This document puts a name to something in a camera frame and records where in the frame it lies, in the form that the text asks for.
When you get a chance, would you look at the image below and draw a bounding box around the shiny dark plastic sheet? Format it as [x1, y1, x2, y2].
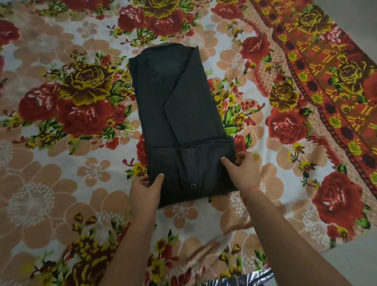
[203, 268, 279, 286]

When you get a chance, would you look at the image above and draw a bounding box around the person's right hand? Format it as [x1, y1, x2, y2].
[220, 151, 262, 199]

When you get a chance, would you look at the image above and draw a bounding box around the person's right forearm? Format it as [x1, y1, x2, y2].
[243, 190, 354, 286]

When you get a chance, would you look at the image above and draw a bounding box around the red thread wristband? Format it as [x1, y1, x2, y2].
[242, 187, 263, 203]

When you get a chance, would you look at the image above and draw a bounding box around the person's left forearm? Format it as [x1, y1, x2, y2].
[100, 214, 157, 286]

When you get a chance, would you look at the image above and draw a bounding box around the dark shirt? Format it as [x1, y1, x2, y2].
[128, 43, 238, 209]

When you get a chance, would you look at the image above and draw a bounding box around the person's left hand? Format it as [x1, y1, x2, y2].
[129, 173, 165, 222]

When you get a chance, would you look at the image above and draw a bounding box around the floral bedsheet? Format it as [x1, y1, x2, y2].
[0, 0, 377, 286]

